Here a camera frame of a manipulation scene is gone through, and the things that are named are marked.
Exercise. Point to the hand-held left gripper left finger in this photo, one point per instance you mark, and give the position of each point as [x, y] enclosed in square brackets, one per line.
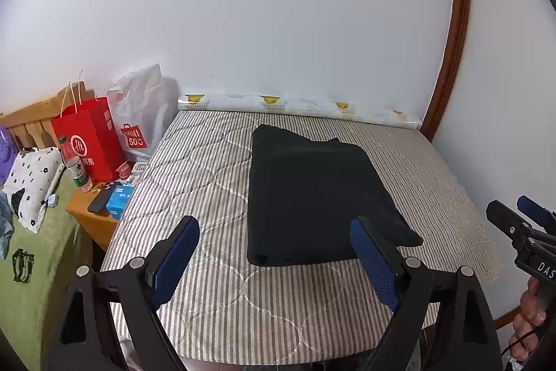
[173, 262]

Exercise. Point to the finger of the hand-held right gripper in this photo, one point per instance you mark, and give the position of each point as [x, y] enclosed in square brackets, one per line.
[506, 219]
[536, 209]

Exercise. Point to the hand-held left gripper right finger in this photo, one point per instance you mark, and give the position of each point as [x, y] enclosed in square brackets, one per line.
[378, 266]

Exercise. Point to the black sweatshirt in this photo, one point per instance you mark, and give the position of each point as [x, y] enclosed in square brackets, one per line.
[312, 193]

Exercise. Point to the person's right hand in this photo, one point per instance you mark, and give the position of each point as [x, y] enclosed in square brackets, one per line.
[530, 310]

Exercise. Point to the blue cardboard box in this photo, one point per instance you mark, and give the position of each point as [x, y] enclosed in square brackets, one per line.
[119, 201]

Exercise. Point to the black smartphone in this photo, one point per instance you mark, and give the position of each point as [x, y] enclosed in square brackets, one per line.
[102, 201]

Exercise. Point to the wooden nightstand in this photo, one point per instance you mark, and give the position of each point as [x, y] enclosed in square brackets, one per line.
[87, 219]

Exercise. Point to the white remote control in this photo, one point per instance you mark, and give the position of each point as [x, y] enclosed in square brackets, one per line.
[139, 167]

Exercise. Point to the grey striped quilted mattress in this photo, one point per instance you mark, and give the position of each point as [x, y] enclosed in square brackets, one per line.
[195, 162]

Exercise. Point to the pink plastic cup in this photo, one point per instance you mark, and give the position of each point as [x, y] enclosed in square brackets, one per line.
[124, 171]

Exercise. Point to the clear plastic water bottle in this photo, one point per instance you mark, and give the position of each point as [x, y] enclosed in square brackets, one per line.
[78, 171]

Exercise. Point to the small white blue gadget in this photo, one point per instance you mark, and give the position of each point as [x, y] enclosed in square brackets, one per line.
[52, 200]

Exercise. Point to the green bed sheet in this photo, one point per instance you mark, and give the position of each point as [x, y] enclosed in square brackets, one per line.
[39, 288]

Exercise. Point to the red paper gift bag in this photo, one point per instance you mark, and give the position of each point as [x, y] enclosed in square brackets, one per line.
[91, 136]

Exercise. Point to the white plastic shopping bag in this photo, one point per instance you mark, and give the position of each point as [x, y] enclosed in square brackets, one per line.
[143, 106]

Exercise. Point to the white flower-print pillow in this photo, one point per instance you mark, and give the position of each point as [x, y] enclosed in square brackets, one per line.
[32, 179]

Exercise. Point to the light blue fluffy cloth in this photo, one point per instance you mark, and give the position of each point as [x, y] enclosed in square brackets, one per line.
[5, 227]

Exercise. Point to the white roll with yellow print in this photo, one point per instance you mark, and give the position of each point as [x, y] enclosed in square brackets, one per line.
[304, 106]

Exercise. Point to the purple plush toy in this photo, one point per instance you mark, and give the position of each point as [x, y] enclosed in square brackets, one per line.
[6, 153]

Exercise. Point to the wooden headboard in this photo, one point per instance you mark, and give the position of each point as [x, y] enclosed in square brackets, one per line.
[30, 119]

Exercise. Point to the brown wooden door frame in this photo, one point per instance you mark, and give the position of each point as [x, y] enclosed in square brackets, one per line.
[456, 49]

